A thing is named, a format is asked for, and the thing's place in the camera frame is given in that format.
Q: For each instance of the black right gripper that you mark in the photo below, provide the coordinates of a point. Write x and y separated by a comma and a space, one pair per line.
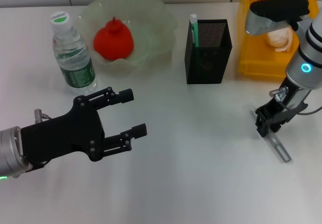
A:
286, 105

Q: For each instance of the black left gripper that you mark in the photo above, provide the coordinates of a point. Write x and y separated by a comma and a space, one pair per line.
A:
63, 138

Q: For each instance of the grey marker pen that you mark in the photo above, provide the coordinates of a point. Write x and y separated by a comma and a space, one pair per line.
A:
280, 148

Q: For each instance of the clear green-label water bottle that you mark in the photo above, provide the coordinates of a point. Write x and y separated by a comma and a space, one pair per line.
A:
75, 65

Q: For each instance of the red-orange toy orange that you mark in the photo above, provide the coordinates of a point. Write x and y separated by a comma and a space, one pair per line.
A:
113, 40

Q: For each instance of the white paper ball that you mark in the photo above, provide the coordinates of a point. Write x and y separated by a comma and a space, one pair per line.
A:
279, 41

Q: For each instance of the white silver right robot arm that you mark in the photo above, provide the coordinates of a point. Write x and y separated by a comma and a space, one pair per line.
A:
307, 55

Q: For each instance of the black mesh pen holder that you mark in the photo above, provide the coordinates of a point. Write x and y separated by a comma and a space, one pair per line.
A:
205, 63

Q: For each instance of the pale green glass fruit plate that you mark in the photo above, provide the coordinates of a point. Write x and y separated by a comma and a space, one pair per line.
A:
151, 22

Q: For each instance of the yellow plastic bin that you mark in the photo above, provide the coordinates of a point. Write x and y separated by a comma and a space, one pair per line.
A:
261, 58

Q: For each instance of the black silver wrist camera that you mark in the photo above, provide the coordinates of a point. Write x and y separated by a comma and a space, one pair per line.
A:
274, 10

